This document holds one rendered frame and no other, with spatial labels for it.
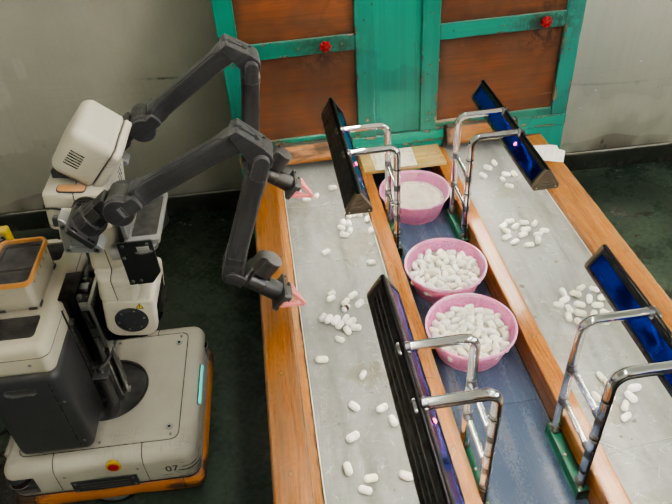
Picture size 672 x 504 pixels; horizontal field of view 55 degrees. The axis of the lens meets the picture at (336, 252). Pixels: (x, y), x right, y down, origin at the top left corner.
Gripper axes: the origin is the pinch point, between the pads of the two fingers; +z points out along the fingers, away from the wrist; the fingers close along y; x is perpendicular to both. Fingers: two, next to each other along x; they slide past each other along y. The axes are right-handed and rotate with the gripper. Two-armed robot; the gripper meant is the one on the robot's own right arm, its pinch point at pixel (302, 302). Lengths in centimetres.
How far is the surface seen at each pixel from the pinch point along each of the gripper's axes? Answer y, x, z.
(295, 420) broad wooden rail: -37.9, 8.0, -1.2
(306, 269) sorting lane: 23.6, 3.5, 7.0
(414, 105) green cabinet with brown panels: 89, -47, 32
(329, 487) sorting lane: -57, 6, 5
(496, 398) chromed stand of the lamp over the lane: -65, -44, 7
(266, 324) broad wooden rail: -1.9, 11.4, -5.5
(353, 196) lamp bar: 10.7, -33.5, -5.1
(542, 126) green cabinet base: 88, -71, 83
